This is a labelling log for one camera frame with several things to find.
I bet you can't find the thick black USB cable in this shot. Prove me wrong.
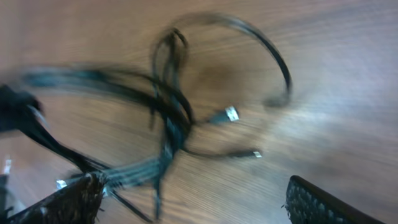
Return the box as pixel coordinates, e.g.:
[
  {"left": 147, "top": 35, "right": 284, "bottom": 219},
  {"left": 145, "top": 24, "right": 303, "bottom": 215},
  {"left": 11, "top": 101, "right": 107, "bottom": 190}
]
[{"left": 18, "top": 12, "right": 293, "bottom": 222}]

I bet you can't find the thin black USB cable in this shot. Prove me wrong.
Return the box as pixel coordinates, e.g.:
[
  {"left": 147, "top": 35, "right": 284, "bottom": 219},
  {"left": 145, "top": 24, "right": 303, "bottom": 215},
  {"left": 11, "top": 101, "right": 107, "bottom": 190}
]
[{"left": 55, "top": 27, "right": 262, "bottom": 223}]

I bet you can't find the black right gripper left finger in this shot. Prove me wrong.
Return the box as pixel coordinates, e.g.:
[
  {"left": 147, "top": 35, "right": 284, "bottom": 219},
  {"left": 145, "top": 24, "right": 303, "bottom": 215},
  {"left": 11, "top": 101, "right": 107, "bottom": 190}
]
[{"left": 6, "top": 174, "right": 106, "bottom": 224}]

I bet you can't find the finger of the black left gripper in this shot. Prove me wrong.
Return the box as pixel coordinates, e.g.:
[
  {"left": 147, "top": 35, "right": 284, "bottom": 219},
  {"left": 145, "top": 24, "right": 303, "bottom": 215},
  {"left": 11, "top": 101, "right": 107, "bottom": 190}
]
[{"left": 1, "top": 85, "right": 44, "bottom": 133}]

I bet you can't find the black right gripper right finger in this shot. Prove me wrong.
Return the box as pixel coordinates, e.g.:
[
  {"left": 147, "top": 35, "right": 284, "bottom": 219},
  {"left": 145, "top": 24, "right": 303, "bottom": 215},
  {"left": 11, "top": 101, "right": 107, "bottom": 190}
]
[{"left": 283, "top": 175, "right": 383, "bottom": 224}]

